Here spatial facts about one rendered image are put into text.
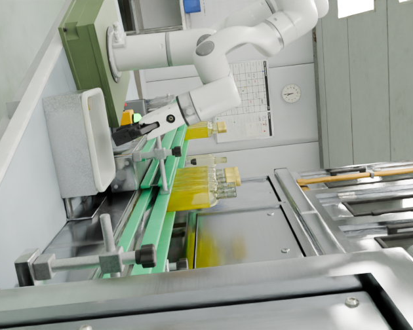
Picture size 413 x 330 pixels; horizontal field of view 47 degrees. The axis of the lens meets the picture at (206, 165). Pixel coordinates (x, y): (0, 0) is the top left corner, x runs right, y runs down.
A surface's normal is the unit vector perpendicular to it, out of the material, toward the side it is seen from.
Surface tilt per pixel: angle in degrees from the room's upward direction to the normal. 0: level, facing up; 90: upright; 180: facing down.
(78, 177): 90
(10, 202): 0
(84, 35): 90
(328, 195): 90
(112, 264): 90
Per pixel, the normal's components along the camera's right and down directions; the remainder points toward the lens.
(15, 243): 0.99, -0.11
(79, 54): 0.05, 0.61
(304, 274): -0.11, -0.97
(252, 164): 0.00, 0.23
